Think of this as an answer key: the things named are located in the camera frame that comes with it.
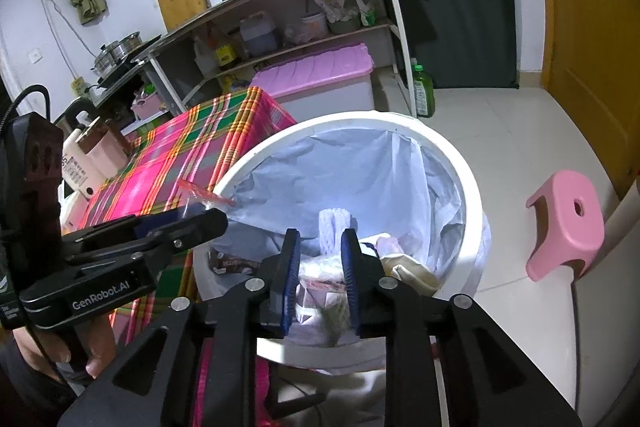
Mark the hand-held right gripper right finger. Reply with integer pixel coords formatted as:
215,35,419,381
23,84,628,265
340,228,583,427

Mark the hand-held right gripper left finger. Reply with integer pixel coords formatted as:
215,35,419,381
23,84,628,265
57,228,302,427

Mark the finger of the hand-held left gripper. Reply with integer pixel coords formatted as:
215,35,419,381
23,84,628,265
66,208,230,271
61,205,202,254

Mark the clear plastic bag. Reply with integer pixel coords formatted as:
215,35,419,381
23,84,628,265
295,254,351,348

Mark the clear bag red print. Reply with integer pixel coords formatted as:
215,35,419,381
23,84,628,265
177,179,236,212

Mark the brown snack wrapper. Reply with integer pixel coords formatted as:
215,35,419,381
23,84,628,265
210,252,263,275

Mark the beige cloth bag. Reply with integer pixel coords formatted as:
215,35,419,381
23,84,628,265
380,252,441,295

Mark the white foam net sleeve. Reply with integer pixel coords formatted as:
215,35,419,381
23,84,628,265
317,207,358,255

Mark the white round waste bin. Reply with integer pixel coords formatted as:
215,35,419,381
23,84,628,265
192,109,492,370

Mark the white trash bin with liner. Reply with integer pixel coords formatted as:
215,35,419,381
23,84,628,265
215,129,468,278

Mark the person's left hand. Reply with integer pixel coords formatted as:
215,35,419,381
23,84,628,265
12,304,119,380

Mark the pink green plaid tablecloth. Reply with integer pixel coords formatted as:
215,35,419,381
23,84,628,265
77,87,298,427

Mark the pink basket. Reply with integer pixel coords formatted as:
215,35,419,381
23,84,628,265
131,94,163,120

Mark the steel cooking pot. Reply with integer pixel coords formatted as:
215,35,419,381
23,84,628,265
90,32,143,75

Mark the white plastic jug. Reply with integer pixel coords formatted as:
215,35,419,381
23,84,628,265
194,37,218,78

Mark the brown bottle yellow label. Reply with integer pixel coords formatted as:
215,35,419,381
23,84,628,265
212,27,238,68

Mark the pink lidded storage box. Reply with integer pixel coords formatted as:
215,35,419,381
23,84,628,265
248,41,376,112

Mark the green plastic bottle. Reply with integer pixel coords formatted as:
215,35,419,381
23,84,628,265
411,64,437,118

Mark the purple liquid jug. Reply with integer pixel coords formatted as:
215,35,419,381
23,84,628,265
240,12,278,58

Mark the pink plastic stool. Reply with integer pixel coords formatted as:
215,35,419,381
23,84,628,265
525,170,606,283

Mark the pink plastic tub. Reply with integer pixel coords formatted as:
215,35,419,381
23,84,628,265
300,12,328,42

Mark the white shelf unit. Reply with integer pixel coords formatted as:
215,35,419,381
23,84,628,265
135,0,436,120

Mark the white appliance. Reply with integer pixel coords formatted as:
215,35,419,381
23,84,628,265
570,187,640,427

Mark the green white packet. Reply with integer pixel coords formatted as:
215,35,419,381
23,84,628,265
354,0,377,28

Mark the black cabinet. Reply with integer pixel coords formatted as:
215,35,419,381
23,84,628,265
382,0,521,90

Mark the orange wooden door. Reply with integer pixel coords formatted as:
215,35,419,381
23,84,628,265
527,0,640,202

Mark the white wall cable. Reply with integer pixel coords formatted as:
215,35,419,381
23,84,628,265
40,0,81,80

